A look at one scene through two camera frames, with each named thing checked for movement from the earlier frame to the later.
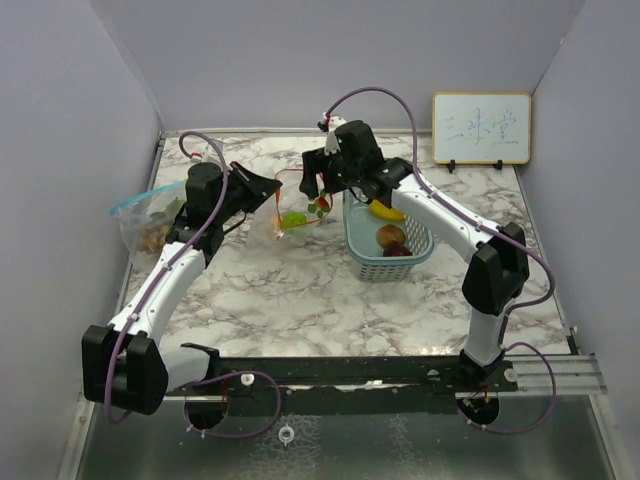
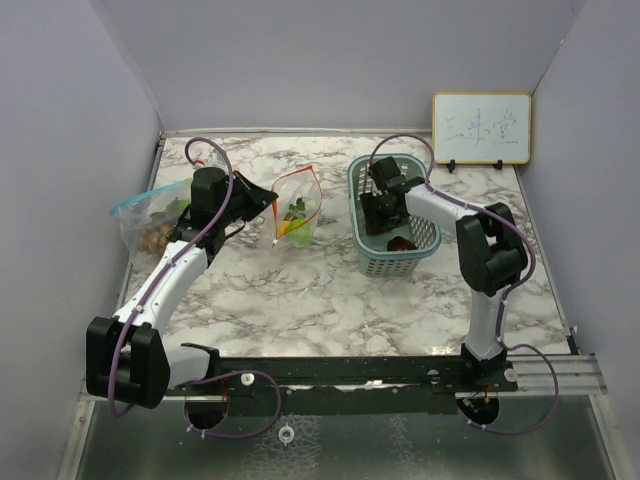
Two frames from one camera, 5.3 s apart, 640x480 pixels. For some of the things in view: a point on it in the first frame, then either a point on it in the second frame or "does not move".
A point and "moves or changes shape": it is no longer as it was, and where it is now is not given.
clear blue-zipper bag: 145,220 does not move
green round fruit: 293,218 to 301,235
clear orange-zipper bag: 294,208 moves or changes shape
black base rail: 342,386 does not move
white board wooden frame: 475,127 does not move
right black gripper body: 337,174 to 377,213
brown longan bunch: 152,238 does not move
